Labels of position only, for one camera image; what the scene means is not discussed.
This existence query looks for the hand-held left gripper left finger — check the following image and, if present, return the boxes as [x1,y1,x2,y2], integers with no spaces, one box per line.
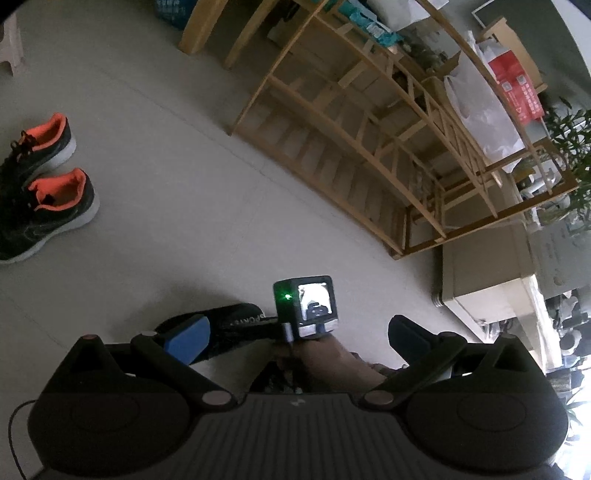
[44,315,234,412]

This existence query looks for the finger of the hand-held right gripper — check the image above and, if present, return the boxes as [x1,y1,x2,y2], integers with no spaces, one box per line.
[222,318,284,347]

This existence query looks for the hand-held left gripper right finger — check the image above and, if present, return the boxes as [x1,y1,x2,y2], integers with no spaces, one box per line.
[360,315,550,411]

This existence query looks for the black slip-on shoe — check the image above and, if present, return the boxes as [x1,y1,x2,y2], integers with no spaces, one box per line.
[154,303,278,363]

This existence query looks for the wooden shoe rack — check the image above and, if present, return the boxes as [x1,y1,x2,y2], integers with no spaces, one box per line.
[229,0,580,259]

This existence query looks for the black and orange sneaker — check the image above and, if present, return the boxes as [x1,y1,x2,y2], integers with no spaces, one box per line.
[0,113,78,185]
[0,167,101,265]

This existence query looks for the person's right hand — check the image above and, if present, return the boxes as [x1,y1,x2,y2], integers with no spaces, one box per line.
[272,339,389,393]

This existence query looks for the white cabinet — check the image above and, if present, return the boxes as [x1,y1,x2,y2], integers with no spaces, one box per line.
[434,222,559,370]

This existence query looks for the white cardboard box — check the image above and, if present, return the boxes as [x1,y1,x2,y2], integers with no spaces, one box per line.
[529,222,591,296]

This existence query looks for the white plastic bag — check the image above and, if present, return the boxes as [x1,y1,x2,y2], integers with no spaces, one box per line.
[444,32,527,174]

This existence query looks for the green potted plant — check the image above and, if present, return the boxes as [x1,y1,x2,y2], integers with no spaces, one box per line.
[542,97,591,232]

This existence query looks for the red box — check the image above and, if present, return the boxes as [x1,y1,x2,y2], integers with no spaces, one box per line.
[488,50,546,123]

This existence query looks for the teal seat cushion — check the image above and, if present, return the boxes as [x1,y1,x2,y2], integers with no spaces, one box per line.
[335,0,404,47]

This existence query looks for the wooden table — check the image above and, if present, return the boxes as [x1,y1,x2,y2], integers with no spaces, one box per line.
[179,0,324,70]

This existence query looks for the wooden chair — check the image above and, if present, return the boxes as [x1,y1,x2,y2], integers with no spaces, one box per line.
[480,16,550,93]

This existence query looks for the blue tote bag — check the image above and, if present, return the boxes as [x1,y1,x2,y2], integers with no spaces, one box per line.
[154,0,197,19]

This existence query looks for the beige plastic stool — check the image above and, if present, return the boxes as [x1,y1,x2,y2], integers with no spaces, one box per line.
[0,13,26,77]

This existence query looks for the black cable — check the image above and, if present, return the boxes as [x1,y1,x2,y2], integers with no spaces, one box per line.
[8,399,47,480]

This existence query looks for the green wall board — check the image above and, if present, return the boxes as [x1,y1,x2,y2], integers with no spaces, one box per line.
[471,0,509,26]

